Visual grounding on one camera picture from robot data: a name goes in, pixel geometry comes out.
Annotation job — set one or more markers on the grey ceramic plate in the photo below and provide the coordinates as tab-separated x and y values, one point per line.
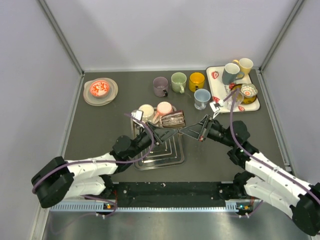
97	102

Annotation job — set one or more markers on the yellow ceramic mug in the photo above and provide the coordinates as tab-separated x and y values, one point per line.
196	81

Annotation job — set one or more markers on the purple ceramic mug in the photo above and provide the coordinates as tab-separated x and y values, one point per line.
161	86

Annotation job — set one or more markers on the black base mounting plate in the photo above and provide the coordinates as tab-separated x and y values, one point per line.
175	194

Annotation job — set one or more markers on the clear glass cup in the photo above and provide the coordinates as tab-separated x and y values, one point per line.
234	99

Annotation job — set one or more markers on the light grey ceramic mug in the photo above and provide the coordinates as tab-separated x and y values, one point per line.
201	98

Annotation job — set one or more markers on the blue patterned small bowl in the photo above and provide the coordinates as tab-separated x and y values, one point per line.
248	90

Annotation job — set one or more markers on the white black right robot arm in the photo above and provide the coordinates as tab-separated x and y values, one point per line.
262	178

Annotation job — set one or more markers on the pink ceramic mug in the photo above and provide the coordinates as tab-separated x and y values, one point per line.
162	109

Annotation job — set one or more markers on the light green ceramic mug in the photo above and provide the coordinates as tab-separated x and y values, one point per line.
178	82

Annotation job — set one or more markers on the pale yellow mug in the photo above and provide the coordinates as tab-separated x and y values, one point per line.
245	65

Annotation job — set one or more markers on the cream ceramic mug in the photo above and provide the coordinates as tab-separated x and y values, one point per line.
148	112

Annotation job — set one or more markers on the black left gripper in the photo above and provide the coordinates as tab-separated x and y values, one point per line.
160	134

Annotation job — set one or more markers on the brown striped small mug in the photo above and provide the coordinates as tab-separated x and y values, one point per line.
175	119

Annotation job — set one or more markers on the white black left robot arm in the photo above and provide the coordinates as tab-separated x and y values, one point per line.
62	179

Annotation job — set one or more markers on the red patterned bowl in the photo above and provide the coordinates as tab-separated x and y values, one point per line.
99	88

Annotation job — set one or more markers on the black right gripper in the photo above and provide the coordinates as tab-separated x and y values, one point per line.
197	131

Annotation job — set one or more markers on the dark grey tall mug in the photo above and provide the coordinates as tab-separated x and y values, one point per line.
231	73

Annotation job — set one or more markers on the silver metal tray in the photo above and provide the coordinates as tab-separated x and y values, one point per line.
169	153

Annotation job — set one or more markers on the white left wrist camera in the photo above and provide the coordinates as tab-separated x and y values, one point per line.
137	115

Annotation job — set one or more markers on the yellow ceramic bowl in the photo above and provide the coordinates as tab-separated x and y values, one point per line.
246	100

